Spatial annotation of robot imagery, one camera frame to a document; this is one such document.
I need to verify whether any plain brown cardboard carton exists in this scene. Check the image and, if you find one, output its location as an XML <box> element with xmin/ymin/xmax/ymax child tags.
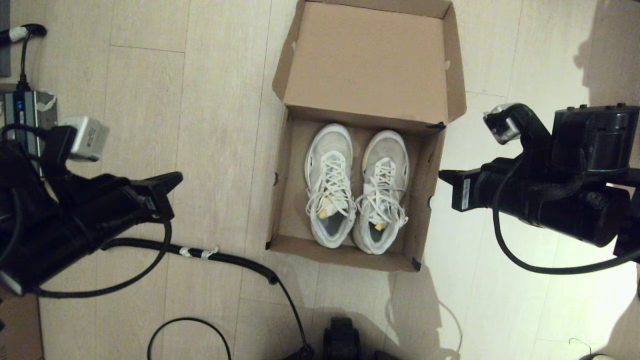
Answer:
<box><xmin>0</xmin><ymin>295</ymin><xmax>43</xmax><ymax>360</ymax></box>

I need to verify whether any dark grey panel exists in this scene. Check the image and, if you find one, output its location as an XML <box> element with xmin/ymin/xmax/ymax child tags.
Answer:
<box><xmin>0</xmin><ymin>0</ymin><xmax>12</xmax><ymax>78</ymax></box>

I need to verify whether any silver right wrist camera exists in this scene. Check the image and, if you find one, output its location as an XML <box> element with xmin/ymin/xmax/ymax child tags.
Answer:
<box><xmin>483</xmin><ymin>103</ymin><xmax>523</xmax><ymax>145</ymax></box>

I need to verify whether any brown cardboard shoe box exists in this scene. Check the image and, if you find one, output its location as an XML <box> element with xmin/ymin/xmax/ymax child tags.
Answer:
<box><xmin>265</xmin><ymin>0</ymin><xmax>467</xmax><ymax>273</ymax></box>

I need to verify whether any white lace-up sneaker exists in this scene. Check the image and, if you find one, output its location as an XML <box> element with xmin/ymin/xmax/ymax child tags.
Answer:
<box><xmin>304</xmin><ymin>123</ymin><xmax>358</xmax><ymax>249</ymax></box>
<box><xmin>352</xmin><ymin>130</ymin><xmax>411</xmax><ymax>255</ymax></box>

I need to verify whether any black corrugated cable conduit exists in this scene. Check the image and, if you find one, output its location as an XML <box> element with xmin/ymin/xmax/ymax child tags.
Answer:
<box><xmin>100</xmin><ymin>237</ymin><xmax>315</xmax><ymax>360</ymax></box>

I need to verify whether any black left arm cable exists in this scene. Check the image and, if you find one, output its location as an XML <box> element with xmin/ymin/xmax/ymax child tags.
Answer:
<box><xmin>0</xmin><ymin>125</ymin><xmax>173</xmax><ymax>299</ymax></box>

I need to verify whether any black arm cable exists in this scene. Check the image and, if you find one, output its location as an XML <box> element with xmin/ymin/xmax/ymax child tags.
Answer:
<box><xmin>0</xmin><ymin>125</ymin><xmax>173</xmax><ymax>299</ymax></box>
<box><xmin>492</xmin><ymin>150</ymin><xmax>640</xmax><ymax>276</ymax></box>

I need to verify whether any grey power inverter box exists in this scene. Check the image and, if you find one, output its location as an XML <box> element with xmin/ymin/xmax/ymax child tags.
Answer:
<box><xmin>0</xmin><ymin>90</ymin><xmax>58</xmax><ymax>132</ymax></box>

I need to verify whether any black plug cable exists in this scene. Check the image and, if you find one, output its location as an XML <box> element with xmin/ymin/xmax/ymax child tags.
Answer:
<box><xmin>0</xmin><ymin>23</ymin><xmax>48</xmax><ymax>93</ymax></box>

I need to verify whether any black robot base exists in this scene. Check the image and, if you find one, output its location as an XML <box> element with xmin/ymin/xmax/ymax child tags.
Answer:
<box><xmin>282</xmin><ymin>316</ymin><xmax>401</xmax><ymax>360</ymax></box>

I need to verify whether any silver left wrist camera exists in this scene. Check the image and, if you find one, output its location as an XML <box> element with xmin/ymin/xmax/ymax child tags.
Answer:
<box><xmin>59</xmin><ymin>116</ymin><xmax>110</xmax><ymax>162</ymax></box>

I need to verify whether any thin black looped cable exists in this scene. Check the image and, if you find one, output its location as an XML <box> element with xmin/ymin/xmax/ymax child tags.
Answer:
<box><xmin>147</xmin><ymin>317</ymin><xmax>233</xmax><ymax>360</ymax></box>

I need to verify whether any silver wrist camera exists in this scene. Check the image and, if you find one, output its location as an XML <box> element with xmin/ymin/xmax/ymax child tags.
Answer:
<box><xmin>59</xmin><ymin>116</ymin><xmax>110</xmax><ymax>162</ymax></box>
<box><xmin>483</xmin><ymin>103</ymin><xmax>523</xmax><ymax>145</ymax></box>

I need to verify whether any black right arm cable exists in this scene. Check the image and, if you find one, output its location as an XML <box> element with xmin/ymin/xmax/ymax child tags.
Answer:
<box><xmin>492</xmin><ymin>150</ymin><xmax>640</xmax><ymax>276</ymax></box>

